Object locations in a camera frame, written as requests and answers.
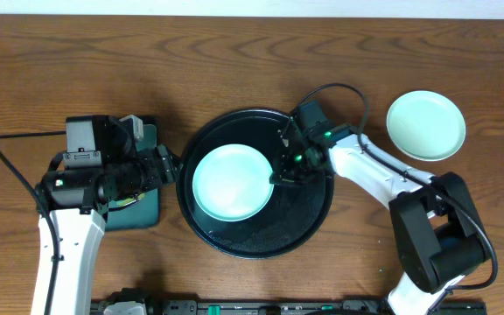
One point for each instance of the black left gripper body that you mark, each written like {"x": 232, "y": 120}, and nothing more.
{"x": 164, "y": 162}

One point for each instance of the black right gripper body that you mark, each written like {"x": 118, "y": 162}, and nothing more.
{"x": 296, "y": 167}

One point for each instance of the mint green plate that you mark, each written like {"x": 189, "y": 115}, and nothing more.
{"x": 426, "y": 125}
{"x": 232, "y": 182}

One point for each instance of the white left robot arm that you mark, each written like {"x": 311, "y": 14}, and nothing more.
{"x": 82, "y": 199}

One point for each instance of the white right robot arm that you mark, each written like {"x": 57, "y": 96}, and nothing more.
{"x": 438, "y": 233}

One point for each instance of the dark green rectangular tray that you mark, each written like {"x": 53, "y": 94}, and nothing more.
{"x": 128, "y": 214}

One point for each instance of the round black tray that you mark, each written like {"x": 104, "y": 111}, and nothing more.
{"x": 292, "y": 214}

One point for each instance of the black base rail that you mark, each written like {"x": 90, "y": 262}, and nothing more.
{"x": 351, "y": 306}

